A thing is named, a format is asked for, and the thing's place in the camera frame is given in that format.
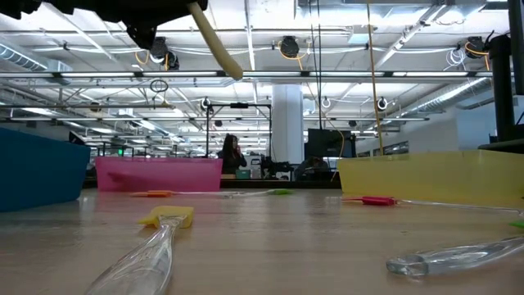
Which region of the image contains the person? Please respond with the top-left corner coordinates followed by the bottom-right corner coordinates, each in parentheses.
top-left (216, 134), bottom-right (248, 175)
top-left (293, 157), bottom-right (332, 181)

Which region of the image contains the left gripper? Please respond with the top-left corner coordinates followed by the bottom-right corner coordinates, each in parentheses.
top-left (97, 0), bottom-right (209, 51)

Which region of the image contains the black background monitor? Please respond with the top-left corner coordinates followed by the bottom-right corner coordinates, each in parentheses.
top-left (305, 129), bottom-right (357, 159)

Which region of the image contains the yellow plastic bin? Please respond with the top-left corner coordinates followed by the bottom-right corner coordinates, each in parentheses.
top-left (337, 149), bottom-right (524, 209)

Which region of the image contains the cream handled table knife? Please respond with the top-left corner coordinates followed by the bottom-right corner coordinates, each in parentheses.
top-left (187, 2), bottom-right (245, 81)

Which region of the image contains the red plastic bin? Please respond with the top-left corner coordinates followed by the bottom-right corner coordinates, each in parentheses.
top-left (95, 157), bottom-right (224, 193)

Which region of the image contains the yellow spatula clear handle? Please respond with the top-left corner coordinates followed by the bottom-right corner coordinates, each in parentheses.
top-left (84, 205), bottom-right (196, 295)

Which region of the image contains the black upright post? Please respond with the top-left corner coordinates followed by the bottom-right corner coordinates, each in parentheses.
top-left (489, 34), bottom-right (517, 143)
top-left (508, 0), bottom-right (524, 95)

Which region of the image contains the black metal table frame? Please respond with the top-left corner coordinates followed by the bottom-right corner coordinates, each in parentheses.
top-left (84, 179), bottom-right (341, 190)

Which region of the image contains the yellow hanging cable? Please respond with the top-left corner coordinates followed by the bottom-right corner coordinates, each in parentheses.
top-left (365, 0), bottom-right (386, 157)

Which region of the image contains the orange spatula clear handle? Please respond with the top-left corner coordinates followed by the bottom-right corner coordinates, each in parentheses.
top-left (129, 189), bottom-right (230, 199)

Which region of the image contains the blue plastic bin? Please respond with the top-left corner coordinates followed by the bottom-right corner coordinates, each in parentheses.
top-left (0, 127), bottom-right (92, 213)

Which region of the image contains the silver air duct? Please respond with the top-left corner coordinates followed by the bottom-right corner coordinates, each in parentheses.
top-left (0, 43), bottom-right (73, 75)
top-left (399, 77), bottom-right (492, 120)

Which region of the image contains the white building pillar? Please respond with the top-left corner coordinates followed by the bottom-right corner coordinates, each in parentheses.
top-left (272, 84), bottom-right (305, 165)

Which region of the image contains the green spatula clear handle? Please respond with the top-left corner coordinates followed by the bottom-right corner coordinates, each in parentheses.
top-left (223, 188), bottom-right (294, 200)
top-left (386, 220), bottom-right (524, 278)

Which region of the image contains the red spatula clear handle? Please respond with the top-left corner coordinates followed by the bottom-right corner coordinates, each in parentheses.
top-left (341, 195), bottom-right (524, 215)

